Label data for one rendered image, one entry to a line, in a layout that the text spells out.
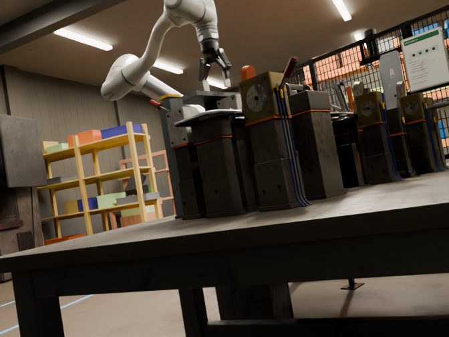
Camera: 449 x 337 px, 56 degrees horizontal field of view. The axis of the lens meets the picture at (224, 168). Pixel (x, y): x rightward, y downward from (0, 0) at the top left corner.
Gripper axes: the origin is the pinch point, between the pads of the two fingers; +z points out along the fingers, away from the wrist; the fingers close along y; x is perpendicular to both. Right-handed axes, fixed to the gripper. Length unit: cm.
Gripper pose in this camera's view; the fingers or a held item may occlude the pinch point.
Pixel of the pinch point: (216, 89)
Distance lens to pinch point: 183.5
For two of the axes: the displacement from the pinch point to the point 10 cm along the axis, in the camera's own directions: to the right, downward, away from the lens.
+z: 1.7, 9.8, -0.5
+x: 7.5, -1.0, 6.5
